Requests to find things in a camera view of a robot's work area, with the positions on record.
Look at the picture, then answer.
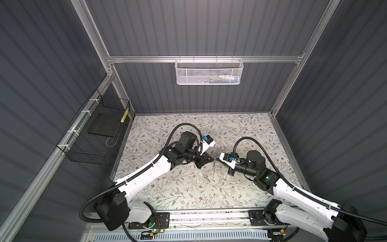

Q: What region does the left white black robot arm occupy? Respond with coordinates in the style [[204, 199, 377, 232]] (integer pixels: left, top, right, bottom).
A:
[[95, 131, 216, 231]]

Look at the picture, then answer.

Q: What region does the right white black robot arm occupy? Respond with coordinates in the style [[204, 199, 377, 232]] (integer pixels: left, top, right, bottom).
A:
[[219, 150, 367, 242]]

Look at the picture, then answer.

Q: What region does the white perforated vent strip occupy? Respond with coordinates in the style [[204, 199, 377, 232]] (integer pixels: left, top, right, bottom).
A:
[[90, 229, 270, 242]]

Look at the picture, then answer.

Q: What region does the white tube in basket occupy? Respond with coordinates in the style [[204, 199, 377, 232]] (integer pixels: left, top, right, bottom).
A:
[[218, 75, 240, 83]]

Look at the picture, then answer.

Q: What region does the yellow marker pen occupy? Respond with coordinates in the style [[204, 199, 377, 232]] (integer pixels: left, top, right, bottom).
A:
[[120, 108, 130, 123]]

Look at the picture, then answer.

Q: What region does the black foam pad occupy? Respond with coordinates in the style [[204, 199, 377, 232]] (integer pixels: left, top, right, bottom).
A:
[[88, 113, 121, 138]]

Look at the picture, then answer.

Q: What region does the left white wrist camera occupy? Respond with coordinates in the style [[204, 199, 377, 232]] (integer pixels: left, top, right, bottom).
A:
[[201, 135, 216, 155]]

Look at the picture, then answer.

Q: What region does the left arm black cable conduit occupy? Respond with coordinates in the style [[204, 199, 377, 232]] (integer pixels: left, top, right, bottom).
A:
[[78, 122, 203, 224]]

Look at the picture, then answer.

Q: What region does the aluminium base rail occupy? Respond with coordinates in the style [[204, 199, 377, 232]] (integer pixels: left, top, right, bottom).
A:
[[84, 207, 330, 234]]

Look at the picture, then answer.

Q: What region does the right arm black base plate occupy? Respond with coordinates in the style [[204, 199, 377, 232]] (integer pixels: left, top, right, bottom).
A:
[[248, 209, 288, 226]]

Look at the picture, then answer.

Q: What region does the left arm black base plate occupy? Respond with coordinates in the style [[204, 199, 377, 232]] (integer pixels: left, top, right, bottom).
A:
[[127, 212, 170, 229]]

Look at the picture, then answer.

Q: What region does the white wire mesh basket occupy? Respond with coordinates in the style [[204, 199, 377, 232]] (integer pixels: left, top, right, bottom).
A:
[[174, 58, 244, 85]]

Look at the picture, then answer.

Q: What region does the black wire basket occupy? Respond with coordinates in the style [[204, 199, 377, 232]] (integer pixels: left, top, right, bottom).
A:
[[57, 91, 131, 165]]

